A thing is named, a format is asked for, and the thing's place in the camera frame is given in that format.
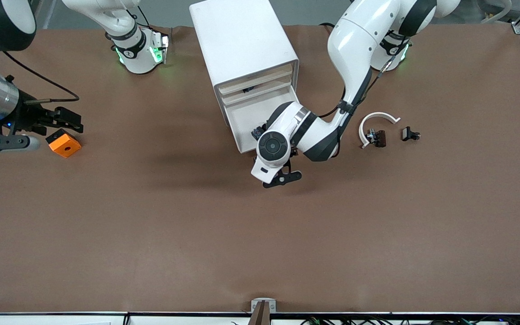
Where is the orange box with black base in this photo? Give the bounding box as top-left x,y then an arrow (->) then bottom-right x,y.
45,128 -> 83,158

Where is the white table edge rail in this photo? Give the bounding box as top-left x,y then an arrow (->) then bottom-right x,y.
0,311 -> 520,325

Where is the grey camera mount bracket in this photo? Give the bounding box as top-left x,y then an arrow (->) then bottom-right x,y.
251,298 -> 277,325

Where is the white curved plastic part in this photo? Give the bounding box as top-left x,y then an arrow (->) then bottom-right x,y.
358,111 -> 401,149

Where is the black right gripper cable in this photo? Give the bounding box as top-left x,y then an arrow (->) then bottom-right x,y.
2,51 -> 81,104

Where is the small brown black component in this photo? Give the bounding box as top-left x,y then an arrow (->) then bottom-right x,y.
367,129 -> 387,148

